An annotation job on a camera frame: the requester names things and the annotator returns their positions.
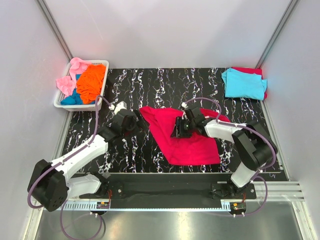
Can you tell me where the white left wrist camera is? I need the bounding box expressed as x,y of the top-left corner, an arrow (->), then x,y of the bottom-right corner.
108,101 -> 127,115

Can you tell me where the folded cyan t shirt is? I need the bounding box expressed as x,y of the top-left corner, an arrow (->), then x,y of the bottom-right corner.
221,68 -> 268,101

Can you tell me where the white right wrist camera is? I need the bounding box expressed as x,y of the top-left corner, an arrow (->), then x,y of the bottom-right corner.
180,102 -> 190,120

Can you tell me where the white slotted cable duct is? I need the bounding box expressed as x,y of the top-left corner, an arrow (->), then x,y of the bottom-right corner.
58,199 -> 231,212

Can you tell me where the folded red t shirt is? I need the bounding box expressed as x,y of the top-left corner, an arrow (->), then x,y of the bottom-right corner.
228,67 -> 268,101

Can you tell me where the light pink t shirt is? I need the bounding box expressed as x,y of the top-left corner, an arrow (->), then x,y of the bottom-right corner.
56,57 -> 92,98

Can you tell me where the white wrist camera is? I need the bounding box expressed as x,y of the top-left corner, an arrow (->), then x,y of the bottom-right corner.
180,102 -> 190,120
108,101 -> 127,115

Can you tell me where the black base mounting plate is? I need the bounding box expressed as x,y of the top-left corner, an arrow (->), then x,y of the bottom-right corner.
81,173 -> 257,206

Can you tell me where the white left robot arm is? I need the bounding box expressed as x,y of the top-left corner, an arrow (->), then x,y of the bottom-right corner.
27,109 -> 149,212

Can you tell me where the blue t shirt in basket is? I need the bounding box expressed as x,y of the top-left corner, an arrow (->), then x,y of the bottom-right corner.
56,76 -> 83,106

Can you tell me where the white plastic laundry basket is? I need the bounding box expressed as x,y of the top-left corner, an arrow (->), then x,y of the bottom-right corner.
53,57 -> 109,112

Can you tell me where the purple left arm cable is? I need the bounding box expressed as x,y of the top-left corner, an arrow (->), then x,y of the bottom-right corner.
27,95 -> 113,240

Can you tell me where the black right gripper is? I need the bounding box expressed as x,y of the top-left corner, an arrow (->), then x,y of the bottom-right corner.
170,116 -> 196,139

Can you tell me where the magenta t shirt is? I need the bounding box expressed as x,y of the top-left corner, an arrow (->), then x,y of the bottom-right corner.
139,106 -> 220,166

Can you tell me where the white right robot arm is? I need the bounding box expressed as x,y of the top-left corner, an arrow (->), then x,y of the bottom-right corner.
171,102 -> 278,200

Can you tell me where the orange t shirt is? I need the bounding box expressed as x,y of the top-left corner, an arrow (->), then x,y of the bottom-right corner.
76,64 -> 106,105

